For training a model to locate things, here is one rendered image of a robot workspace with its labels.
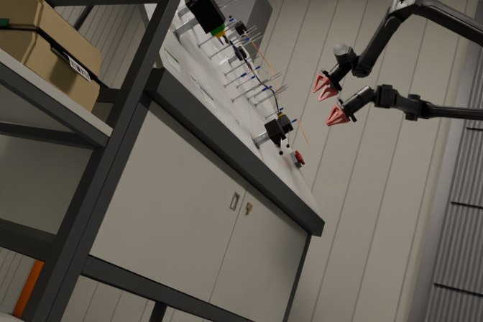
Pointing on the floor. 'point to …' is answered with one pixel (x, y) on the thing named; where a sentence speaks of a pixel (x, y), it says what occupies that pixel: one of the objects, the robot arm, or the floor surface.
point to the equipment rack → (38, 297)
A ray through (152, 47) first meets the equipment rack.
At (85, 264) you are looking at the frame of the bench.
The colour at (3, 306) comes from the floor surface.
